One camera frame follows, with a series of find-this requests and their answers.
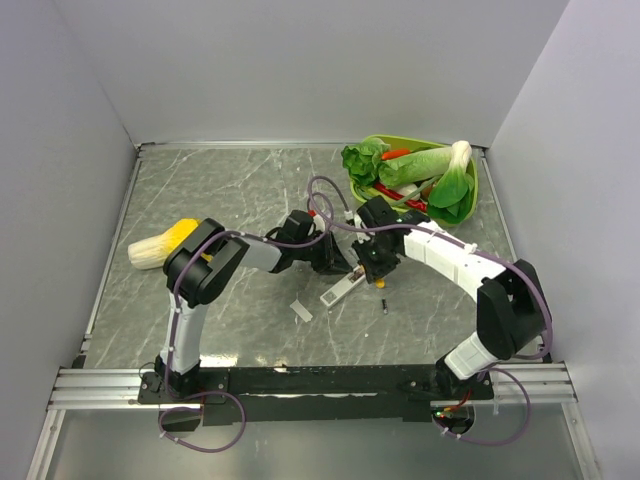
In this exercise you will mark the bok choy toy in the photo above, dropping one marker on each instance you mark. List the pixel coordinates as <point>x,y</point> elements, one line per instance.
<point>451,200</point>

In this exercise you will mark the green scallion toy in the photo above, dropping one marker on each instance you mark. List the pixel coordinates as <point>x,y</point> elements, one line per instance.
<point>427,185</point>

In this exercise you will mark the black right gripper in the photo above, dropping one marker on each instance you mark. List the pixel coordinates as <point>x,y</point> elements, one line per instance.
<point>374,271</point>

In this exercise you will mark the white radish toy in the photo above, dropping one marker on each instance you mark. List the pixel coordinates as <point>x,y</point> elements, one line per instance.
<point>410,190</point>

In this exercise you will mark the yellow napa cabbage toy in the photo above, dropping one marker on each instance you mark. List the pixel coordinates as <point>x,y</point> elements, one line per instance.
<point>152,252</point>

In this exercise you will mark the green napa cabbage toy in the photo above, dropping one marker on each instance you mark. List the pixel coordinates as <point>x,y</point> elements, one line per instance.
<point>414,167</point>

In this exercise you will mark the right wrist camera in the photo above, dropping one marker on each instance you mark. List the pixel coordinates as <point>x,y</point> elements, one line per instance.
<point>352,218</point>

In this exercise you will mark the white remote control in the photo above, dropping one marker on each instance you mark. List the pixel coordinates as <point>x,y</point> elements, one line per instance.
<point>341,289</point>

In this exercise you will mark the orange carrot toy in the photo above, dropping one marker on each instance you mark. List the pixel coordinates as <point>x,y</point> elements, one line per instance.
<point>393,154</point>

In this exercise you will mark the white battery cover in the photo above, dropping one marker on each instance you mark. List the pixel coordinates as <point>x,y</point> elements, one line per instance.
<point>301,311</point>

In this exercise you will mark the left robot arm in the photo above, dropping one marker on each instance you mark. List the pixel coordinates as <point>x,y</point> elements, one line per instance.
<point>200,267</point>

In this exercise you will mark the red chili pepper toy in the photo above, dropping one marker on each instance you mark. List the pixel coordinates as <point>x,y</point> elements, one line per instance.
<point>398,201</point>

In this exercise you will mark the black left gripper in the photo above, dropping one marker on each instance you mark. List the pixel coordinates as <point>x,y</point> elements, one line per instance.
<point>333,260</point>

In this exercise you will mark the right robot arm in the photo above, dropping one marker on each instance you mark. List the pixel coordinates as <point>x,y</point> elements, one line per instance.
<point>510,307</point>

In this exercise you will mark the green plastic basket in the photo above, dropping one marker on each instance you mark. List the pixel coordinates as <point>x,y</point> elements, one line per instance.
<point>364,193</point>

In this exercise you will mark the green lettuce toy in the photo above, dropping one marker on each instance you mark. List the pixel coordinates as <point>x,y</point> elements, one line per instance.
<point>362,160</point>

